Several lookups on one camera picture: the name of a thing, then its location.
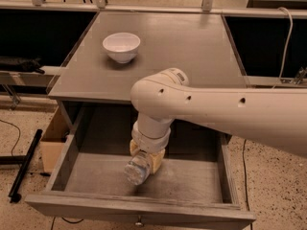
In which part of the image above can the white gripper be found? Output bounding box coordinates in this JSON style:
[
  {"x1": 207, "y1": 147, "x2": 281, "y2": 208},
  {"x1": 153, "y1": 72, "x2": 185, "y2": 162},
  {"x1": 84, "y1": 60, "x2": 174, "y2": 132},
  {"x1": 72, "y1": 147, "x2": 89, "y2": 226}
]
[{"x1": 130, "y1": 122, "x2": 171, "y2": 174}]

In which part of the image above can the blue white plastic bottle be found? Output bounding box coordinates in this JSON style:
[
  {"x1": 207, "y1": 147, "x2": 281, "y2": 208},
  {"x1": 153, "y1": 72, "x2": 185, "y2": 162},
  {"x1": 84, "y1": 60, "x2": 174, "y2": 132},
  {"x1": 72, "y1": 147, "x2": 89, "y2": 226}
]
[{"x1": 124, "y1": 151, "x2": 152, "y2": 185}]

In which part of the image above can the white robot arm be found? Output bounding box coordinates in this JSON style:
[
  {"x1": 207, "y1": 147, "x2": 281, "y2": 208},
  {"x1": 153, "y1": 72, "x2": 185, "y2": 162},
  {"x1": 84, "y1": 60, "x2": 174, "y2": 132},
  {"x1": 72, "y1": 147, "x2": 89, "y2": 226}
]
[{"x1": 130, "y1": 68, "x2": 307, "y2": 156}]

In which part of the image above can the open grey top drawer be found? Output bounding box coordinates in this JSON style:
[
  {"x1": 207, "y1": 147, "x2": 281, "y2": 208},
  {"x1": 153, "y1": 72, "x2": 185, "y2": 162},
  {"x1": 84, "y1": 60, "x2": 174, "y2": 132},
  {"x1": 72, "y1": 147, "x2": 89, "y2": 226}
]
[{"x1": 26, "y1": 104, "x2": 255, "y2": 230}]

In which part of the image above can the metal drawer knob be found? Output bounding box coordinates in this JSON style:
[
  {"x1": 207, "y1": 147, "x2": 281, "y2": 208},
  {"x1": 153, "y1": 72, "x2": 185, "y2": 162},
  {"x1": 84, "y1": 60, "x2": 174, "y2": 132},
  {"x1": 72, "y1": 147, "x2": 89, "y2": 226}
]
[{"x1": 134, "y1": 216, "x2": 144, "y2": 227}]

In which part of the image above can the grey wooden cabinet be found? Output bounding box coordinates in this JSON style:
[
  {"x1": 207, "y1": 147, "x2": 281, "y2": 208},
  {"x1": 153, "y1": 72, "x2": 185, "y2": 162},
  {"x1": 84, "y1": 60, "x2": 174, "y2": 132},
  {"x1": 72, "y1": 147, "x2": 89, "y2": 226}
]
[{"x1": 47, "y1": 11, "x2": 254, "y2": 142}]

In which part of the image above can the cardboard box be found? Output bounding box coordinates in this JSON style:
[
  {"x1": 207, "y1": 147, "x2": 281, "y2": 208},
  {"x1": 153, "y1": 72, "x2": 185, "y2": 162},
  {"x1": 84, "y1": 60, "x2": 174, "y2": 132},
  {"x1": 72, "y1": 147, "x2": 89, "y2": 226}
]
[{"x1": 39, "y1": 107, "x2": 69, "y2": 173}]

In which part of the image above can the white ceramic bowl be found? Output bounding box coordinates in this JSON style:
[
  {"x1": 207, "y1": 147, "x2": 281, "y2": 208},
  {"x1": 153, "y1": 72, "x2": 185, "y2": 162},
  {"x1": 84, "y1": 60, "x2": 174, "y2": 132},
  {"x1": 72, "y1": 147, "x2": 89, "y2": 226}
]
[{"x1": 102, "y1": 33, "x2": 141, "y2": 63}]

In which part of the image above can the black metal stand base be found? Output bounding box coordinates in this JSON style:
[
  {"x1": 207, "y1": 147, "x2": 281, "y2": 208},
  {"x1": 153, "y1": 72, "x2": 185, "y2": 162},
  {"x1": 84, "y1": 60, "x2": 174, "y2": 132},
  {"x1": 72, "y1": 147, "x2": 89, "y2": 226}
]
[{"x1": 0, "y1": 129, "x2": 42, "y2": 203}]

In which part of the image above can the black floor cable right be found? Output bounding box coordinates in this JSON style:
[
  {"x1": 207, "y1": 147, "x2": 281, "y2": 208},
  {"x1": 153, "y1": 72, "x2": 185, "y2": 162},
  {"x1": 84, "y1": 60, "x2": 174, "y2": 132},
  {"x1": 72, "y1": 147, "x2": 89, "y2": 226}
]
[{"x1": 242, "y1": 139, "x2": 251, "y2": 213}]

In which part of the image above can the black floor cable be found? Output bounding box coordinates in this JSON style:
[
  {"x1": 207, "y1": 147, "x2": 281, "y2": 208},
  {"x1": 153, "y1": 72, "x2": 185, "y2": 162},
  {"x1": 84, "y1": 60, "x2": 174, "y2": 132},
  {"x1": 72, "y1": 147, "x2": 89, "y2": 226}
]
[
  {"x1": 0, "y1": 118, "x2": 22, "y2": 157},
  {"x1": 242, "y1": 139, "x2": 251, "y2": 213}
]

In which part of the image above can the black floor cable left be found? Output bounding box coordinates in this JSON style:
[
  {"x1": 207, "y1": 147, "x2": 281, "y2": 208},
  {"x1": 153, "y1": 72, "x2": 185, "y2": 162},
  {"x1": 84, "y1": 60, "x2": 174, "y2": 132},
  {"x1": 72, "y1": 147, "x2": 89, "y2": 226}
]
[{"x1": 0, "y1": 118, "x2": 22, "y2": 157}]

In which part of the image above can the black cloth on rail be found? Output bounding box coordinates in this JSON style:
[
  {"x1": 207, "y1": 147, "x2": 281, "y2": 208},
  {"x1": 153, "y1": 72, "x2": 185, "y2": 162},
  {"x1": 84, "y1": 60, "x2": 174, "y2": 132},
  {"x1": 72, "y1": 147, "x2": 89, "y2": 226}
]
[{"x1": 0, "y1": 57, "x2": 45, "y2": 74}]

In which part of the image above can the white cable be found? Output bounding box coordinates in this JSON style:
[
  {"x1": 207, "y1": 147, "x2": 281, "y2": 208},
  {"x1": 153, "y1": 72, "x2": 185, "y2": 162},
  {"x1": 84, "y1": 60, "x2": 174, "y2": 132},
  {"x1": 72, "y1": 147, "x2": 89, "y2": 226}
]
[{"x1": 272, "y1": 7, "x2": 295, "y2": 90}]

